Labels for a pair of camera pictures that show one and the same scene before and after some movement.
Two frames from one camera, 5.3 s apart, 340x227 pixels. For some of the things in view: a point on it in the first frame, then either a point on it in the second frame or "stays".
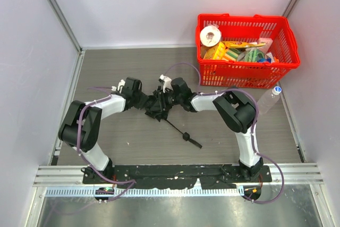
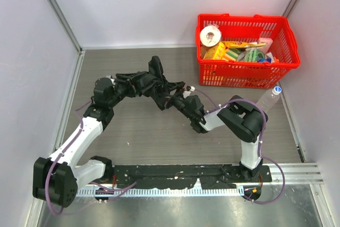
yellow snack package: x=240 y=44 stays
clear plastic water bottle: x=269 y=100 stays
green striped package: x=253 y=54 stays
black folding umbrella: x=159 y=104 -> x=152 y=83
